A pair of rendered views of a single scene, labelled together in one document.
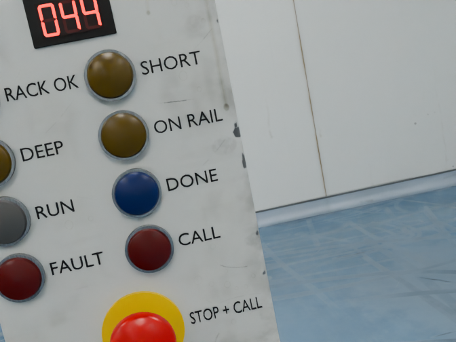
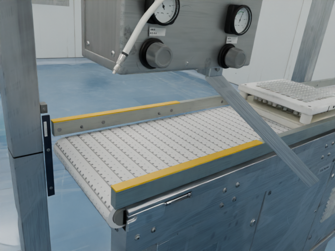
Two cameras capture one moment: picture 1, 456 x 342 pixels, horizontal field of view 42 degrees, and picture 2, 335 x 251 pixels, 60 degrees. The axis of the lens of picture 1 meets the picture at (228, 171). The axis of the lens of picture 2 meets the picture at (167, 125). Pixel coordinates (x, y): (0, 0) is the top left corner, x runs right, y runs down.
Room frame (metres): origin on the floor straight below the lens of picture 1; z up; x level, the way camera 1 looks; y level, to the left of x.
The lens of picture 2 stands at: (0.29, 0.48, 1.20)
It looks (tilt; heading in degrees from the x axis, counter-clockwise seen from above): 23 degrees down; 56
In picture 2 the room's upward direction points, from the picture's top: 6 degrees clockwise
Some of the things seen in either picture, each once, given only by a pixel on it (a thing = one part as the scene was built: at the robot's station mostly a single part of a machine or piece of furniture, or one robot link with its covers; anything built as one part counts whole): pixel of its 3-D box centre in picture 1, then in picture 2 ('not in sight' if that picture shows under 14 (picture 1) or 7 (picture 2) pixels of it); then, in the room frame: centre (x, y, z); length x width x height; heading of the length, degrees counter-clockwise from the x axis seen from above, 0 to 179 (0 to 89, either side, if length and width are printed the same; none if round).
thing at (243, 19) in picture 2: not in sight; (239, 20); (0.58, 0.77, 1.18); 0.04 x 0.01 x 0.04; 5
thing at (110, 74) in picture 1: (110, 75); not in sight; (0.36, 0.06, 1.12); 0.03 x 0.01 x 0.03; 95
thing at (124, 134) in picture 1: (123, 135); not in sight; (0.36, 0.06, 1.09); 0.03 x 0.01 x 0.03; 95
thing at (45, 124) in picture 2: not in sight; (48, 157); (0.39, 1.07, 0.86); 0.02 x 0.01 x 0.20; 5
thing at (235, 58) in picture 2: not in sight; (234, 54); (0.58, 0.76, 1.14); 0.03 x 0.03 x 0.04; 5
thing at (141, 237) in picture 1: (149, 249); not in sight; (0.36, 0.06, 1.02); 0.03 x 0.01 x 0.03; 95
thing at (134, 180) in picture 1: (136, 193); not in sight; (0.36, 0.06, 1.05); 0.03 x 0.01 x 0.03; 95
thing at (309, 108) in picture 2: not in sight; (294, 94); (1.10, 1.00, 0.97); 0.25 x 0.24 x 0.02; 95
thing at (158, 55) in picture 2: not in sight; (158, 50); (0.45, 0.75, 1.15); 0.03 x 0.02 x 0.04; 5
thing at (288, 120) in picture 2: not in sight; (290, 108); (1.10, 1.00, 0.92); 0.24 x 0.24 x 0.02; 5
